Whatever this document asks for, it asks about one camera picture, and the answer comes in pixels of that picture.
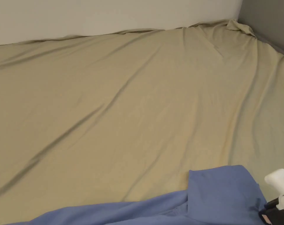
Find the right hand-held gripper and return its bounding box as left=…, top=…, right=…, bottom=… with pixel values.
left=258, top=168, right=284, bottom=225

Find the blue shirt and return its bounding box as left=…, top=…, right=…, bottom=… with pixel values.
left=8, top=165, right=267, bottom=225

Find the grey padded headboard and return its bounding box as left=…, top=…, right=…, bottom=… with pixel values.
left=236, top=0, right=284, bottom=59

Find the bed with beige sheet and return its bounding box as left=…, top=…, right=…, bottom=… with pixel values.
left=0, top=18, right=284, bottom=225

